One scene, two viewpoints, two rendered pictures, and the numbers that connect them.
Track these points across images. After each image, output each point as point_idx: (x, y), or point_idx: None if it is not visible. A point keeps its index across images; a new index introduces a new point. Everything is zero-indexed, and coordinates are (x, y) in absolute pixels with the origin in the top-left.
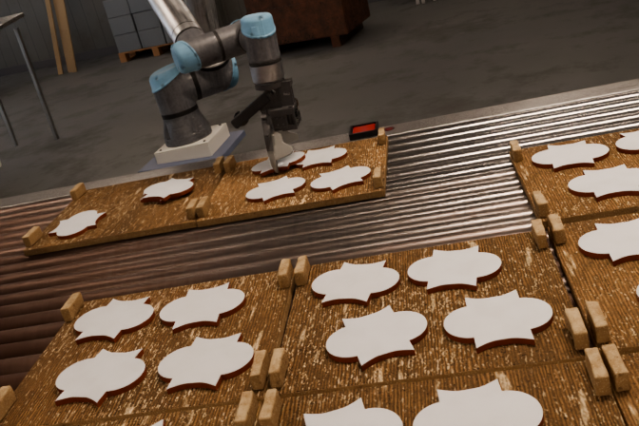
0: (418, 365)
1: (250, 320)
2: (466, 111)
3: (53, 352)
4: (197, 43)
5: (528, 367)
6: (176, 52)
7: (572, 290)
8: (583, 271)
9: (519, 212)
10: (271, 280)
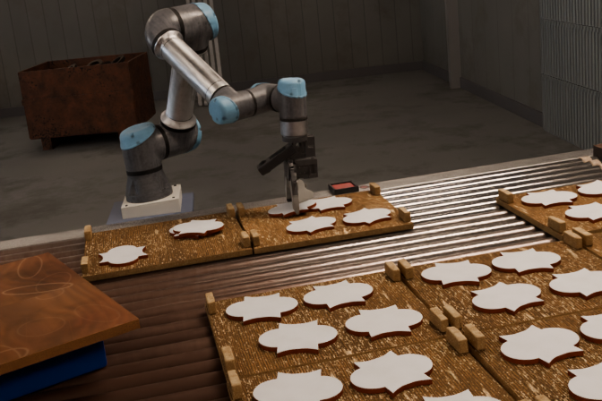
0: (552, 309)
1: (390, 300)
2: (425, 175)
3: (225, 331)
4: (236, 98)
5: None
6: (220, 105)
7: None
8: None
9: (536, 233)
10: (379, 277)
